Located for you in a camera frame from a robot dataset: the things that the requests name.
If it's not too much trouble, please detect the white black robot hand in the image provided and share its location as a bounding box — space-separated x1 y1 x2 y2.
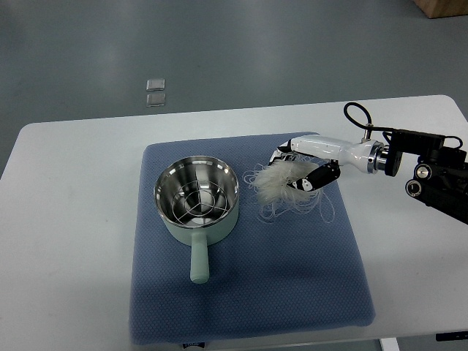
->
269 135 388 192

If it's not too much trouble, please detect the white vermicelli nest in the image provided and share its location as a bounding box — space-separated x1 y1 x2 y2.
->
242 154 336 224

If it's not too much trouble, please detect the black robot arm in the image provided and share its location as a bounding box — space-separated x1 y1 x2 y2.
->
343 102 467 224

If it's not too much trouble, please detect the mint green steel pot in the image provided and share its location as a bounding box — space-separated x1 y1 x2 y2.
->
154 156 240 284

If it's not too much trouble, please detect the blue quilted mat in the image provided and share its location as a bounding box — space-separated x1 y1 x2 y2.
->
129 134 375 345

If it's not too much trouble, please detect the brown cardboard box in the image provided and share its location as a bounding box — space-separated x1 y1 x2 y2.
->
413 0 467 19

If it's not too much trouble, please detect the white table leg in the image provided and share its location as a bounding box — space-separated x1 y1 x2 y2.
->
380 338 400 351

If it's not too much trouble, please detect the lower metal floor plate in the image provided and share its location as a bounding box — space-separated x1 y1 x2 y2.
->
146 92 166 107

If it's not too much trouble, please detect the metal floor plate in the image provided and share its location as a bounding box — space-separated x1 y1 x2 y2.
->
146 78 165 91
146 92 166 107

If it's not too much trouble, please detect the upper metal floor plate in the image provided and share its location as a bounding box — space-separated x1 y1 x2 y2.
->
146 78 165 91

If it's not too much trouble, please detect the black table control panel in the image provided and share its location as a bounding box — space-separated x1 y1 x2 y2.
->
182 342 205 349

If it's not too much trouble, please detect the wire steaming rack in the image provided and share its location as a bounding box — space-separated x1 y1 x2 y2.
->
171 181 230 227

